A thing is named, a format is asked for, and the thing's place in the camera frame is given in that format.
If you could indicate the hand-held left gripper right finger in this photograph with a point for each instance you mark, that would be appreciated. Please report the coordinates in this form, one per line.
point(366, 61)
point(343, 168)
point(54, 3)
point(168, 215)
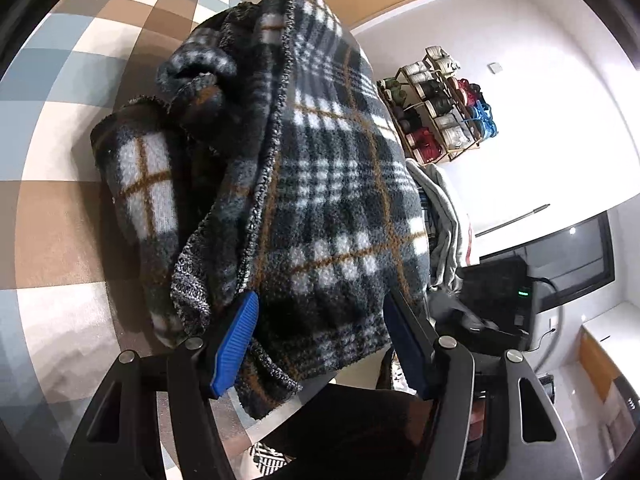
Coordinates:
point(405, 340)

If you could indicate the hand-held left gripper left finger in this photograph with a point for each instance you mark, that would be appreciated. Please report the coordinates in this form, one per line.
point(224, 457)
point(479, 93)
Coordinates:
point(235, 340)

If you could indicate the plaid fleece jacket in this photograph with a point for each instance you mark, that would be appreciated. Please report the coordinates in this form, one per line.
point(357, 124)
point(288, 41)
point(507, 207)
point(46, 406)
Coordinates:
point(330, 185)

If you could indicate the pile of grey clothes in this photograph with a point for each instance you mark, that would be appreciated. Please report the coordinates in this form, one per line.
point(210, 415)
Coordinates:
point(450, 210)

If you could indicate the thin metal rod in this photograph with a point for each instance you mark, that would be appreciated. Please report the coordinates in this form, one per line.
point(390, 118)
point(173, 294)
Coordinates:
point(515, 220)

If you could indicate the black television screen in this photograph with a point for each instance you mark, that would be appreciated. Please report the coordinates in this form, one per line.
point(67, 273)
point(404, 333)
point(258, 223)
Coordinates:
point(575, 260)

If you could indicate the blue striped cloth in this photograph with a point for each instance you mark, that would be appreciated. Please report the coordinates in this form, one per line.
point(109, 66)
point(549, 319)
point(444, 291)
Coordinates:
point(425, 210)

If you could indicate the person's black trousers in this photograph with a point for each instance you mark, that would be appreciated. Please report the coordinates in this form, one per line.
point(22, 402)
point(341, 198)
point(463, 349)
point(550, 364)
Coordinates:
point(350, 435)

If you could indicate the white desk with wooden drawers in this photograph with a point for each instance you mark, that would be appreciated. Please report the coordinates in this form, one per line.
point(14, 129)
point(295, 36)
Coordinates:
point(600, 320)

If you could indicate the black white patterned mat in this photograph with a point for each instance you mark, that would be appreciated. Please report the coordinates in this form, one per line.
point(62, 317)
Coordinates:
point(267, 457)

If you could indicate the wooden shoe rack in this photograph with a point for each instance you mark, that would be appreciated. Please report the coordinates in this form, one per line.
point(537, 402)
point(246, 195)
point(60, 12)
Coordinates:
point(465, 147)

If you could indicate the rows of assorted shoes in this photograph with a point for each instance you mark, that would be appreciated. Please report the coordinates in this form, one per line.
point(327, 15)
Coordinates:
point(425, 140)

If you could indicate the checkered bed blanket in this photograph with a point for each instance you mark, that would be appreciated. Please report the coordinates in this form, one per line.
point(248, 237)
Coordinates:
point(60, 210)

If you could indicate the white wall switch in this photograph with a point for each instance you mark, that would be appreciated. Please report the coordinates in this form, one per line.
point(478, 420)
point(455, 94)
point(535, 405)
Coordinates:
point(495, 67)

